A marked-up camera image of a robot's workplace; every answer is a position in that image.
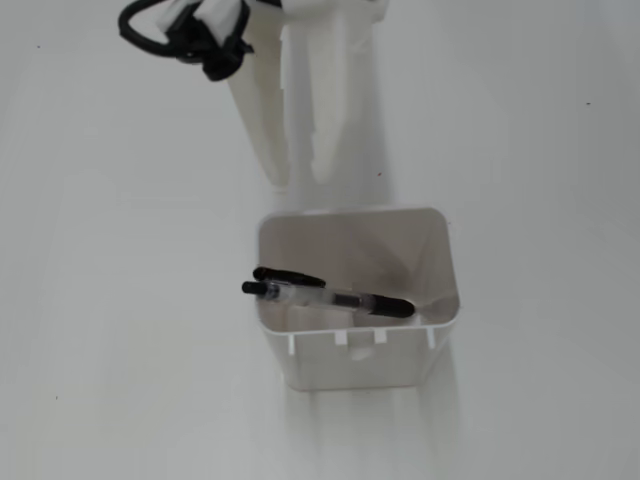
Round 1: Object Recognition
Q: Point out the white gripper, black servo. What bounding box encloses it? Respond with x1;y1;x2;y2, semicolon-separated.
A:
153;0;389;194

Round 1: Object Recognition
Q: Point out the black and clear retractable pen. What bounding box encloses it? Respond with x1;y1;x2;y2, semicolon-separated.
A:
240;266;418;320

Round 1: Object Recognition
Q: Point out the black cable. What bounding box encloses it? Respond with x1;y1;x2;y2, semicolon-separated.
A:
117;0;201;64

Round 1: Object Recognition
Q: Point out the white plastic pen holder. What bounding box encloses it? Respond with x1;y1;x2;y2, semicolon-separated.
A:
254;206;462;392

